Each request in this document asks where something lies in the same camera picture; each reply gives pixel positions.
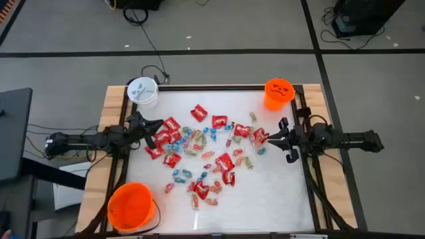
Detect black equipment case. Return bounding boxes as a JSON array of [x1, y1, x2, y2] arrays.
[[331, 0, 406, 38]]

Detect black tangled floor cables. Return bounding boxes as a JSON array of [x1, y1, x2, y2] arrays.
[[320, 5, 386, 50]]

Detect orange jack-o-lantern bucket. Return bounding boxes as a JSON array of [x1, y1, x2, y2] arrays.
[[264, 78, 296, 112]]

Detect black floor equipment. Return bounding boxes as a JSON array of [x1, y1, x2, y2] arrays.
[[114, 0, 165, 11]]

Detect white skull bucket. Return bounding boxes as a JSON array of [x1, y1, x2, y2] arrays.
[[127, 76, 159, 109]]

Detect white box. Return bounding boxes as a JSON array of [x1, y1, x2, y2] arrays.
[[52, 161, 92, 212]]

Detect black stand beam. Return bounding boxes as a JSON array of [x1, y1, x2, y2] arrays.
[[20, 157, 87, 191]]

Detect plain orange bucket black handle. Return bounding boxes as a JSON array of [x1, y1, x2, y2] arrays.
[[106, 181, 162, 235]]

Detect grey cabinet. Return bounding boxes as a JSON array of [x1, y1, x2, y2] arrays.
[[0, 175, 56, 239]]

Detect black device with light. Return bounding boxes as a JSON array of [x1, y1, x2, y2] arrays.
[[0, 208, 14, 239]]

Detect grey flat panel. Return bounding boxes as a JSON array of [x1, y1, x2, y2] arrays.
[[0, 87, 33, 183]]

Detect red lollipop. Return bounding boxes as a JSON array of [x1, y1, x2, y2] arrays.
[[217, 139, 233, 157]]

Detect light wooden side board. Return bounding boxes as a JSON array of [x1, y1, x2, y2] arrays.
[[300, 83, 359, 230], [75, 85, 129, 233]]

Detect black floor cable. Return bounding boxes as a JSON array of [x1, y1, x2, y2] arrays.
[[122, 5, 171, 86]]

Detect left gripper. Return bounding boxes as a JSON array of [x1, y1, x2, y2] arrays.
[[126, 111, 165, 150]]

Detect orange black striped strip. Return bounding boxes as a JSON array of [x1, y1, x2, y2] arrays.
[[0, 0, 17, 24]]

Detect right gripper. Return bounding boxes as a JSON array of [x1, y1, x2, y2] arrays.
[[267, 118, 309, 164]]

